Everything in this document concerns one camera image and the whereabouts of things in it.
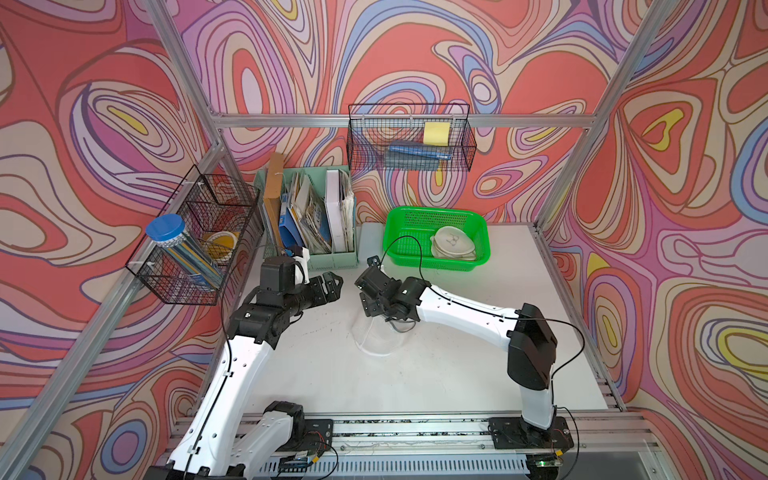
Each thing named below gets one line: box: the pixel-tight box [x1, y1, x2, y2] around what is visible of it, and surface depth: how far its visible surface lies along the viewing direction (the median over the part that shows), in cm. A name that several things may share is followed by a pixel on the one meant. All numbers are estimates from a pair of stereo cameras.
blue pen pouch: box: [386, 142, 453, 163], surface depth 90 cm
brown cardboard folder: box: [264, 152, 285, 255], surface depth 91 cm
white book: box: [324, 169, 349, 253], surface depth 97 cm
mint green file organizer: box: [255, 165, 358, 270], surface depth 100 cm
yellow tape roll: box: [206, 231, 238, 262], surface depth 78 cm
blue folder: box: [279, 207, 306, 247], surface depth 95 cm
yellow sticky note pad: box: [423, 122, 450, 147], surface depth 91 cm
